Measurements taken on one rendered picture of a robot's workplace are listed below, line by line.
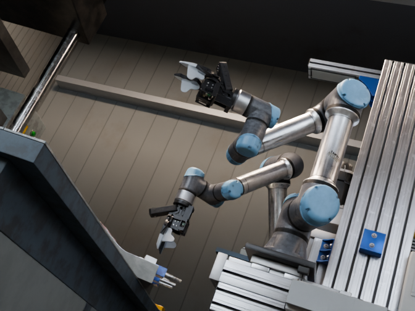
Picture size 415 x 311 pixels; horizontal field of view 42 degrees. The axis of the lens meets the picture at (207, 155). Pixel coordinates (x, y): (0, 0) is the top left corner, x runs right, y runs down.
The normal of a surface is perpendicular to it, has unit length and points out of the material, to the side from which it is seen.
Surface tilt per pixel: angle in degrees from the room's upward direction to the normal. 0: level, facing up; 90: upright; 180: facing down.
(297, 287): 90
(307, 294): 90
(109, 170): 90
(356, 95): 82
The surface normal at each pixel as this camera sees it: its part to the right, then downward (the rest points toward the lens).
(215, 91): 0.29, -0.45
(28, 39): 0.92, 0.23
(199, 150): -0.18, -0.48
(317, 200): 0.19, -0.22
